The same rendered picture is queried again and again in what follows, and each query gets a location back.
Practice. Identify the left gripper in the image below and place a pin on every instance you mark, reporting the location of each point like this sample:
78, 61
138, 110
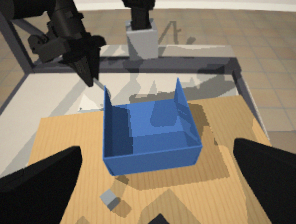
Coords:
67, 23

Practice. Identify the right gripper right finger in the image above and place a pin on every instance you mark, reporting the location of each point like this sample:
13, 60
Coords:
271, 174

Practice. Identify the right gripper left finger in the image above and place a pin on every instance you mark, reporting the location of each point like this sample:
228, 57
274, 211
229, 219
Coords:
40, 192

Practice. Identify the blue open tray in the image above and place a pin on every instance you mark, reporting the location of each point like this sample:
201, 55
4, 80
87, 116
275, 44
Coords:
149, 136

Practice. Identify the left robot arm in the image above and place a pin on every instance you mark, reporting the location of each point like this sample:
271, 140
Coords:
18, 9

